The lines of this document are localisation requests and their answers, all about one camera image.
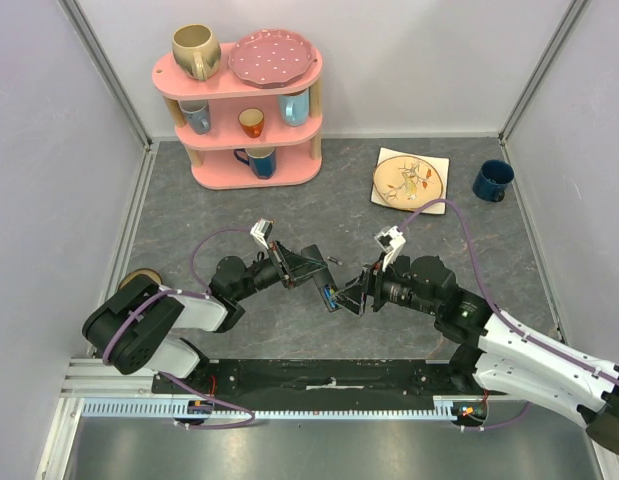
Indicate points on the pink polka dot plate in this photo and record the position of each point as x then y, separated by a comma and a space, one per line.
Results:
271, 58

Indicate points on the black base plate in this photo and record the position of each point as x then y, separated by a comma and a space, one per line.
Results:
331, 385

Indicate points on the pink three-tier shelf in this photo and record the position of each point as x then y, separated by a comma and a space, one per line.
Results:
216, 118

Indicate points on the white square plate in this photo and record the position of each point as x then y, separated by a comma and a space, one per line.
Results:
441, 165

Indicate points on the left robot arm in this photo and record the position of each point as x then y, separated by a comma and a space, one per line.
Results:
133, 328

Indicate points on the beige ceramic mug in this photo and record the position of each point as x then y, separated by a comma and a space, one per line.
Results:
197, 51

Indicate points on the blue battery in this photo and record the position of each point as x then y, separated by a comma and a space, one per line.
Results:
329, 292

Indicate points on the light blue mug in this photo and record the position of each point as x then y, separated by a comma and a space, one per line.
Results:
294, 108

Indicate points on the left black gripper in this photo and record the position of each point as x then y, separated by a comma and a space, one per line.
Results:
296, 268

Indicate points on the grey-blue mug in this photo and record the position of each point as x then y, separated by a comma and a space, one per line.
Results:
197, 115

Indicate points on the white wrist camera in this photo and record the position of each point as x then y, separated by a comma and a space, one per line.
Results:
261, 231
391, 241

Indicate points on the orange cup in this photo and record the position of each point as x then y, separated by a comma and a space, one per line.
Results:
252, 121

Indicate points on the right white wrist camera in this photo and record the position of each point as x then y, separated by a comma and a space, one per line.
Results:
391, 241

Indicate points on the aluminium cable duct rail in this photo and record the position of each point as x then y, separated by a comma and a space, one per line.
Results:
189, 409

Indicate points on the navy blue cup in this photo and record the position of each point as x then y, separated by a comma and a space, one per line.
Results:
493, 180

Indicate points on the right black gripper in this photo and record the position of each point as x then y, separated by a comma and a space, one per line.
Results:
370, 288

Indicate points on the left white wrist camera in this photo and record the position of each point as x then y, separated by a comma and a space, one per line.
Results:
261, 231

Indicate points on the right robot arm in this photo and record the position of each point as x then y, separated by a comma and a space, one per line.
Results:
496, 352

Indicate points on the brown ceramic bowl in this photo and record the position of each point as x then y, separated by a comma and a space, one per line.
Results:
150, 273

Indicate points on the round beige painted plate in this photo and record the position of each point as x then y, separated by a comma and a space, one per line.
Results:
406, 182

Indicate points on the dark blue mug on shelf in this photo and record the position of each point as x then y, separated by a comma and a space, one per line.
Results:
262, 161

